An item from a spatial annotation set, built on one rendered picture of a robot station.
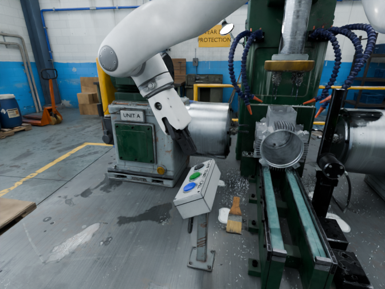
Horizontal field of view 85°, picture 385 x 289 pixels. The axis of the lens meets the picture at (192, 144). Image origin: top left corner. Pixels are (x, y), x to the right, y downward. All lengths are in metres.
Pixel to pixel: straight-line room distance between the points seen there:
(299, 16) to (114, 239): 0.97
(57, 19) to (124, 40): 7.17
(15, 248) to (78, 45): 6.63
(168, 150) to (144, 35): 0.57
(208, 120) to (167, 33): 0.49
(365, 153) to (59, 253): 1.03
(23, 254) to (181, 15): 0.77
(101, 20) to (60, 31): 1.27
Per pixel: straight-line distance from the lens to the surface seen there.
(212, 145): 0.86
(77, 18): 7.25
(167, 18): 0.44
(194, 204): 0.46
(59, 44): 7.57
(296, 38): 0.93
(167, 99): 0.49
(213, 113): 0.86
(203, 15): 0.45
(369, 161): 0.96
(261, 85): 1.15
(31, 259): 0.83
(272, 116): 0.92
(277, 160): 0.96
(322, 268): 0.61
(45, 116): 5.78
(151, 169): 0.97
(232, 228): 0.78
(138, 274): 0.68
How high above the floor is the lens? 1.33
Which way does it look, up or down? 21 degrees down
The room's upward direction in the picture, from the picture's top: straight up
